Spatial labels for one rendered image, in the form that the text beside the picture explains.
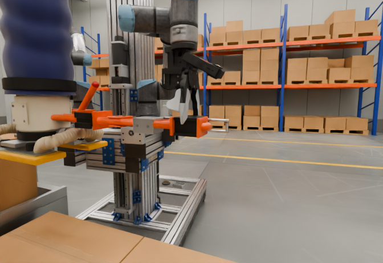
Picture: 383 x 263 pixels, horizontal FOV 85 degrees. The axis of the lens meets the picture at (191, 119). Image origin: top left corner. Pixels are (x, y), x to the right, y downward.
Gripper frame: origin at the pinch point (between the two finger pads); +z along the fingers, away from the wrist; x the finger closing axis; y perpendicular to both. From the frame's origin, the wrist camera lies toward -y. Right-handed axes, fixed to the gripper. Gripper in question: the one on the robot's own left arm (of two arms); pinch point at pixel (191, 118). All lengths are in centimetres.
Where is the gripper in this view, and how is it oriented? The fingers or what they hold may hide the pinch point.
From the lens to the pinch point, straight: 58.1
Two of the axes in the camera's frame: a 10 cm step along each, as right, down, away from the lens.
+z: 0.0, 9.9, 1.0
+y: -9.3, -0.3, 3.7
